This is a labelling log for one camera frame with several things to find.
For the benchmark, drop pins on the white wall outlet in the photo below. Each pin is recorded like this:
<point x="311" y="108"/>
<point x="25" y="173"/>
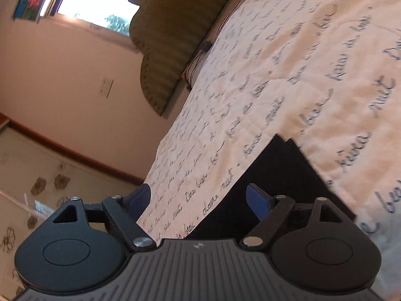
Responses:
<point x="107" y="83"/>
<point x="104" y="92"/>

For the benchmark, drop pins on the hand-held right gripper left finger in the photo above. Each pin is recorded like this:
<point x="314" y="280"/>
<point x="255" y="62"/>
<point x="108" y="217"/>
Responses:
<point x="139" y="199"/>

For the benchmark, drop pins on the green scalloped headboard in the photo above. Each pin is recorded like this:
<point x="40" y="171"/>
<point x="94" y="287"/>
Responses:
<point x="169" y="37"/>

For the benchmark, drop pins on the white script printed blanket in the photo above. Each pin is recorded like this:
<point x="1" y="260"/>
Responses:
<point x="282" y="69"/>

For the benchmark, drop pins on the window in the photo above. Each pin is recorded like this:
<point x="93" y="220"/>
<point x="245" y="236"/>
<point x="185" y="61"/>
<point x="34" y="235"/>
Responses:
<point x="91" y="3"/>

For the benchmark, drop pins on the black pants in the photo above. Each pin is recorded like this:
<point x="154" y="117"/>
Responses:
<point x="282" y="169"/>

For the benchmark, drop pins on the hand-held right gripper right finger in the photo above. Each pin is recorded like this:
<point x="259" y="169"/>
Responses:
<point x="257" y="202"/>

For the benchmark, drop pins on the striped pillow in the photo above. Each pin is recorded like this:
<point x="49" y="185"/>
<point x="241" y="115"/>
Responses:
<point x="194" y="69"/>

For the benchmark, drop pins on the white floral wardrobe door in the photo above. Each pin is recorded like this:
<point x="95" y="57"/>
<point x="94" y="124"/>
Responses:
<point x="47" y="188"/>

